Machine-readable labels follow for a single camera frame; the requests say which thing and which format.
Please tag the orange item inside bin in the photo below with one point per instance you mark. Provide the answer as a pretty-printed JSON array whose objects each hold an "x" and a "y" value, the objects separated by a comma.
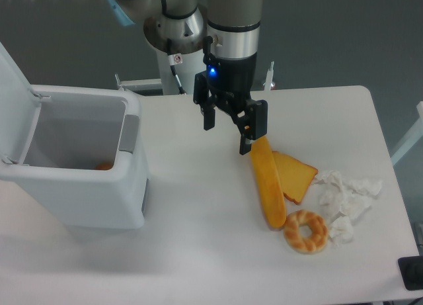
[{"x": 104, "y": 166}]

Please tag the white clamp post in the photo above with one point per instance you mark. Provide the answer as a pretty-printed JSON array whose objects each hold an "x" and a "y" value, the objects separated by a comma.
[{"x": 268, "y": 83}]

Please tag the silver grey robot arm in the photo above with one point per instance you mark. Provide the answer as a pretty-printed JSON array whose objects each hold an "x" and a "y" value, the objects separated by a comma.
[{"x": 206, "y": 48}]

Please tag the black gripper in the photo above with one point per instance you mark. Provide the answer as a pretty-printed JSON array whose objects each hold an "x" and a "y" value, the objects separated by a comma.
[{"x": 226, "y": 84}]

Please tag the white trash can lid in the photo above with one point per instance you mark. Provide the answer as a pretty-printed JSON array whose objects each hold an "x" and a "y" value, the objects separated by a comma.
[{"x": 20, "y": 110}]

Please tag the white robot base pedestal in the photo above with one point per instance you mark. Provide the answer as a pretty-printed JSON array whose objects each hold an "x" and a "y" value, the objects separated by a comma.
[{"x": 178, "y": 71}]

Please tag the long yellow baguette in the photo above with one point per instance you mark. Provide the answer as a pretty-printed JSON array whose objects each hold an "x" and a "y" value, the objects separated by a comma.
[{"x": 268, "y": 182}]

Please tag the crumpled white tissue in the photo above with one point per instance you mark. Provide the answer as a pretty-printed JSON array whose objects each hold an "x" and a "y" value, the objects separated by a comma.
[{"x": 344, "y": 201}]

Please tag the black device at edge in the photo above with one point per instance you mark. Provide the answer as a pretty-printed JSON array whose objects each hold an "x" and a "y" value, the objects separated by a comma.
[{"x": 411, "y": 272}]

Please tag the white trash can body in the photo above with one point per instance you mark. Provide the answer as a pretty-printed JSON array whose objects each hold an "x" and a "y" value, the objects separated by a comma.
[{"x": 77, "y": 129}]

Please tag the grey bin push button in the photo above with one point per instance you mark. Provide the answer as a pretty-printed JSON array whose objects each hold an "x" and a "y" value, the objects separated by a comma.
[{"x": 129, "y": 133}]

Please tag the orange toast slice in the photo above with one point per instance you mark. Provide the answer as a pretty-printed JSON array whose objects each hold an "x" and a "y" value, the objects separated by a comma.
[{"x": 295, "y": 176}]

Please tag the braided ring bread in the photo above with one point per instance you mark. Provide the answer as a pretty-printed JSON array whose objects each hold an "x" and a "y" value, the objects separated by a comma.
[{"x": 306, "y": 231}]

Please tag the white frame bar right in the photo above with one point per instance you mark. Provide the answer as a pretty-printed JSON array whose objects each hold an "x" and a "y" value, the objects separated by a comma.
[{"x": 410, "y": 138}]

